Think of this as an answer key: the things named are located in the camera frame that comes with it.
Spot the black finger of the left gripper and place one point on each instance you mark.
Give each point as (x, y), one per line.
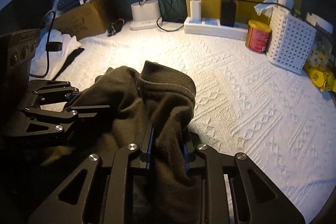
(74, 112)
(55, 91)

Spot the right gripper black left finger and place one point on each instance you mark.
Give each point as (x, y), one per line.
(96, 192)

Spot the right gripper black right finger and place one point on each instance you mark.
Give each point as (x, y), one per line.
(233, 188)

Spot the dark brown printed t-shirt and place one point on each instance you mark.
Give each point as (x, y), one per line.
(159, 95)

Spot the white folded garment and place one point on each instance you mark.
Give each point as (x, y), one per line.
(57, 59)

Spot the cardboard box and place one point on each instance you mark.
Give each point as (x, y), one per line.
(90, 19)

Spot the white textured table cover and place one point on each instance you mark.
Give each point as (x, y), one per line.
(243, 103)

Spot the yellow snack bag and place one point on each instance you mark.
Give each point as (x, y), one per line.
(324, 79)

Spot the white power strip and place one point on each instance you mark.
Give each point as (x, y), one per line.
(212, 27)

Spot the red tin can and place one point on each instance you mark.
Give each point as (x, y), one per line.
(258, 36)

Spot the white perforated plastic basket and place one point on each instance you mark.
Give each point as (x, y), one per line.
(290, 42)

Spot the white charger plug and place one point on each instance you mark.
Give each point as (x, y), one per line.
(196, 10)

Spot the black power adapter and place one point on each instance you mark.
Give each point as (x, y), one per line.
(227, 13)

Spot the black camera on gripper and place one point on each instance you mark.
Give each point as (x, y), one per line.
(17, 50)

